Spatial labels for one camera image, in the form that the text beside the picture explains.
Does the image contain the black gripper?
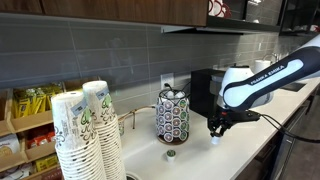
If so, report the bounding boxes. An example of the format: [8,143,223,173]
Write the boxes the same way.
[207,109,236,139]

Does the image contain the black silver coffee maker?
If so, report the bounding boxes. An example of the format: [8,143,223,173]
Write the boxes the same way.
[190,68,235,120]

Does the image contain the green lid coffee pod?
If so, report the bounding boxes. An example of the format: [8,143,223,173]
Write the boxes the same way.
[165,149,177,164]

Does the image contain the white paper towel roll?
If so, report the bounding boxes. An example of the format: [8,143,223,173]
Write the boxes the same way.
[254,59,272,75]

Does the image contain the dark countertop sink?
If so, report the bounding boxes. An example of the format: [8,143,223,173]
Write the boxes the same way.
[279,81,307,93]

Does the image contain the silver sink faucet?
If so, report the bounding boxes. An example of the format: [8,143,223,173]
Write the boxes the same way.
[262,52,280,63]

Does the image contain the printed paper cup stack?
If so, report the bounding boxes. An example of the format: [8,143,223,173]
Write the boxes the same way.
[82,80,128,180]
[50,91,108,180]

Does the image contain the red white patterned mug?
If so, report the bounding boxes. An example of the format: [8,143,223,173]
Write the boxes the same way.
[208,0,233,19]

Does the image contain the small yellow tea box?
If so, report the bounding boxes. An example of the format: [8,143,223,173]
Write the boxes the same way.
[34,153,60,173]

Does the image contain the red tea packets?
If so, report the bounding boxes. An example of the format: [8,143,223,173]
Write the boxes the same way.
[26,131,57,150]

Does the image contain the yellow tea boxes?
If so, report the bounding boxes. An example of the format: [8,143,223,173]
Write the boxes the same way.
[12,83,64,119]

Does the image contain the wooden tea organizer shelf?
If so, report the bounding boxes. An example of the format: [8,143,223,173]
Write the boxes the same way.
[0,76,101,180]

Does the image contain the white tea package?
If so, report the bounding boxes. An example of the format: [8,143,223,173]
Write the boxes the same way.
[0,133,21,158]

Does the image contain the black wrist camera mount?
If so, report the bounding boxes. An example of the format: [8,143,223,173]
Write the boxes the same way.
[233,109,262,123]

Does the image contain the wire coffee pod carousel rack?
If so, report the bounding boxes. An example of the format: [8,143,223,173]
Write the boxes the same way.
[155,88,191,146]

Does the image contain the black power cord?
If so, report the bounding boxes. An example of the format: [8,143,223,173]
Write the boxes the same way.
[163,82,175,95]

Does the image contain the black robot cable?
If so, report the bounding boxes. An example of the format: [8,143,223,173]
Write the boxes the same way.
[257,112,320,145]

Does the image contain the white wall outlet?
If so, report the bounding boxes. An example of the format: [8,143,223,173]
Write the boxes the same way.
[160,72,175,90]

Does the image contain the silver drawer handle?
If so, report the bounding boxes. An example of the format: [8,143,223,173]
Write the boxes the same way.
[273,135,298,180]
[284,105,310,134]

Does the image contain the bronze wire holder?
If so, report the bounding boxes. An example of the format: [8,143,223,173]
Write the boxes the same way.
[117,105,157,137]

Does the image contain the dark open wall shelf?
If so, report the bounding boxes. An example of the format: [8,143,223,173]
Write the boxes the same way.
[161,0,320,36]

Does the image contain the brown wooden wall cabinet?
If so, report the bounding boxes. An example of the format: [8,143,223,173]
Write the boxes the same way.
[0,0,209,28]

